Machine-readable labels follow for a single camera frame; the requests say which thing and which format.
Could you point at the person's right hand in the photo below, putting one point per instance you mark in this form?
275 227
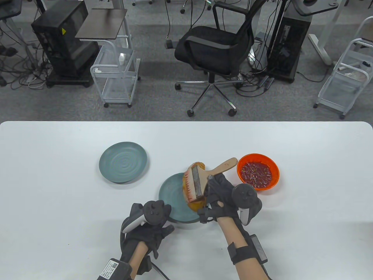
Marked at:
220 191

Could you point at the person's left hand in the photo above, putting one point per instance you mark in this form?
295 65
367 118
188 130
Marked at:
141 237

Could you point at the wooden brush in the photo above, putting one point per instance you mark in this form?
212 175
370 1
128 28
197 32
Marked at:
224 165

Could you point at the brown bread slice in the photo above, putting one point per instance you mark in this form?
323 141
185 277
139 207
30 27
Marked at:
195 206

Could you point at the teal round plate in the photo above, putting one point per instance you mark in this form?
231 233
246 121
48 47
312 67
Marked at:
122 162
170 189

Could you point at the person's left forearm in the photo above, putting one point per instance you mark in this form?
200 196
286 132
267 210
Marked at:
139 259

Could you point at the person's right forearm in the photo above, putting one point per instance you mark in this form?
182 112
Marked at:
230 233

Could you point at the black round hand tracker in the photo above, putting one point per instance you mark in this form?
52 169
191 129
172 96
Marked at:
154 213
244 194

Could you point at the orange plastic bowl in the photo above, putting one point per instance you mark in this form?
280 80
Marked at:
276 175

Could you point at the grey power strip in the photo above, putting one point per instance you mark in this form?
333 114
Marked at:
265 82

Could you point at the black office chair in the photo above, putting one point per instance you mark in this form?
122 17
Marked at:
209 43

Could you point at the black power adapter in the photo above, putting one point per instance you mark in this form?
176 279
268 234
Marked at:
169 44

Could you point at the black computer tower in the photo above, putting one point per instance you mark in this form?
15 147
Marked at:
64 43
288 43

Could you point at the white-legged grey desk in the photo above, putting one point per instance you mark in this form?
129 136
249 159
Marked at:
319 46

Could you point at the brown side table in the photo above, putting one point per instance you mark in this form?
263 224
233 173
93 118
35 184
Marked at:
102 24

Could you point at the dark grey desk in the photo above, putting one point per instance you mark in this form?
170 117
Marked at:
8 8

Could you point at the black labelled wrist camera box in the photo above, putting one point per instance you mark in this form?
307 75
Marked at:
114 269

